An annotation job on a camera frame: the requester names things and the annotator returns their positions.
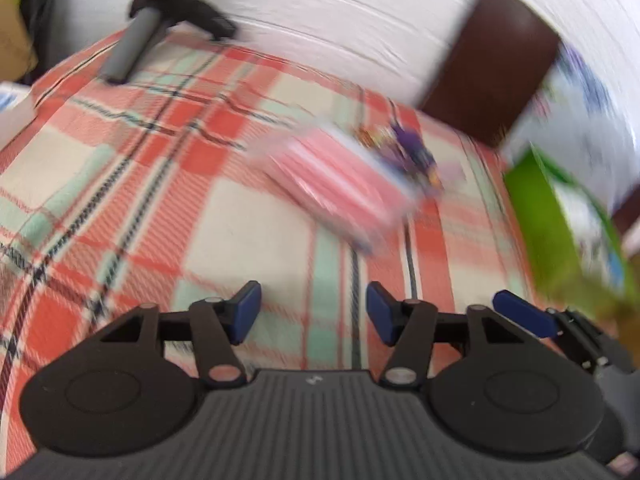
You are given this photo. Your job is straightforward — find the plaid tablecloth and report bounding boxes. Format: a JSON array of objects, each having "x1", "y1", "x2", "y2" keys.
[{"x1": 0, "y1": 27, "x2": 556, "y2": 476}]

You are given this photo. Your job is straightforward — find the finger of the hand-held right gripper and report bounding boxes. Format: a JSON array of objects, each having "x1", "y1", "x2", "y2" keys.
[{"x1": 492, "y1": 290, "x2": 628, "y2": 373}]

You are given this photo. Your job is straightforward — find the green black mesh chair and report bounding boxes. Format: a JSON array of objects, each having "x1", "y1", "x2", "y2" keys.
[{"x1": 0, "y1": 0, "x2": 63, "y2": 86}]

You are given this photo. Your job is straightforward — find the white printed cloth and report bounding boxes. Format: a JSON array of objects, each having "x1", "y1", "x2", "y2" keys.
[{"x1": 502, "y1": 42, "x2": 640, "y2": 213}]

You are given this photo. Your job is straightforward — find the white power strip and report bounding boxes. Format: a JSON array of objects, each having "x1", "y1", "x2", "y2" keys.
[{"x1": 0, "y1": 81, "x2": 37, "y2": 150}]

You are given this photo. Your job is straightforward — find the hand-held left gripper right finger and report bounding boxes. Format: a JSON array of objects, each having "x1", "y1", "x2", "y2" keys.
[{"x1": 366, "y1": 282, "x2": 543, "y2": 387}]

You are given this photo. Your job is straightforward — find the pink box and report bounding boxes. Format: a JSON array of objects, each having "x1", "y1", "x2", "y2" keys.
[{"x1": 252, "y1": 124, "x2": 426, "y2": 257}]

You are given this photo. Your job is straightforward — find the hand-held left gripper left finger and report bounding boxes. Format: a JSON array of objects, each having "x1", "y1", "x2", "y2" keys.
[{"x1": 97, "y1": 281, "x2": 262, "y2": 390}]

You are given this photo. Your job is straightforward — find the purple trinket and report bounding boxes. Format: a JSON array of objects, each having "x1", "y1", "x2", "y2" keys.
[{"x1": 356, "y1": 117, "x2": 445, "y2": 197}]

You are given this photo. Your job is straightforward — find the green and white box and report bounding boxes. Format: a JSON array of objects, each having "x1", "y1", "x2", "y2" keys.
[{"x1": 502, "y1": 144, "x2": 638, "y2": 313}]

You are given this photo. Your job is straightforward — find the brown chair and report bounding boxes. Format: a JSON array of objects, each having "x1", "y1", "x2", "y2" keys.
[{"x1": 419, "y1": 0, "x2": 562, "y2": 150}]

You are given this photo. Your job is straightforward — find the cardboard box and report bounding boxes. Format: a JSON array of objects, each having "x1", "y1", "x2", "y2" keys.
[{"x1": 0, "y1": 0, "x2": 40, "y2": 82}]

